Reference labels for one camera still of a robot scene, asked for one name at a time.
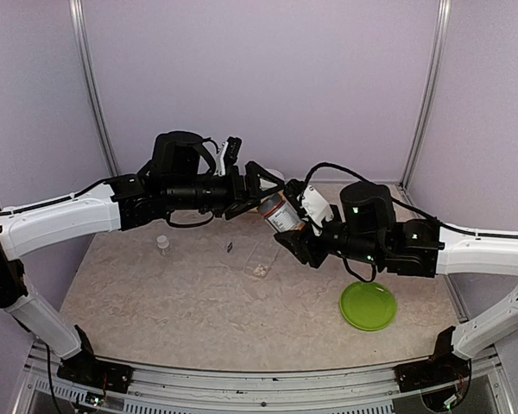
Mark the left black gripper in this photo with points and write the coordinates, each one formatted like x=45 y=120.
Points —
x=240 y=199

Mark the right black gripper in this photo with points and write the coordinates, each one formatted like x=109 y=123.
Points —
x=303 y=247

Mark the orange pill bottle grey cap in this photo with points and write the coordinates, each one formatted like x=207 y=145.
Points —
x=279 y=214

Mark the clear plastic pill organizer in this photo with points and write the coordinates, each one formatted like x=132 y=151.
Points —
x=245 y=255

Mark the small white pill bottle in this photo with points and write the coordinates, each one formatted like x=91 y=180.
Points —
x=163 y=244

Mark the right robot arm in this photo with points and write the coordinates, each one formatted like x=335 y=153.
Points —
x=364 y=228

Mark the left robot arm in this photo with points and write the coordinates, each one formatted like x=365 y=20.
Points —
x=181 y=175

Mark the white ceramic bowl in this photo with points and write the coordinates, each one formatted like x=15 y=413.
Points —
x=278 y=174

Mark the pile of beige tablets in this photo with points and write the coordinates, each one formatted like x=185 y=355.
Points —
x=260 y=271

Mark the green round plate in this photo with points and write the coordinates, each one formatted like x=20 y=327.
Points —
x=367 y=306

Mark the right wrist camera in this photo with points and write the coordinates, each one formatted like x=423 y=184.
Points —
x=309 y=204

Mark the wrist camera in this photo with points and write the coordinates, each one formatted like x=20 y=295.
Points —
x=226 y=159
x=309 y=204

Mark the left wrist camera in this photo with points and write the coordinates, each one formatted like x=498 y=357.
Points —
x=226 y=159

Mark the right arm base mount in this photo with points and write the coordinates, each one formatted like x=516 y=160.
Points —
x=441 y=367

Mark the front aluminium rail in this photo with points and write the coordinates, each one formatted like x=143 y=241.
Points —
x=157 y=389

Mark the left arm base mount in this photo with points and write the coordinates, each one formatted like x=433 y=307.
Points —
x=86 y=369

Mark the left aluminium frame post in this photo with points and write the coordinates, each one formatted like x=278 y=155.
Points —
x=77 y=14

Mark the aluminium frame post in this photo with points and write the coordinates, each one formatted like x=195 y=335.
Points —
x=429 y=92
x=77 y=14

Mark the right aluminium frame post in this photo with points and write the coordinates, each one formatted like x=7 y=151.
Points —
x=429 y=92

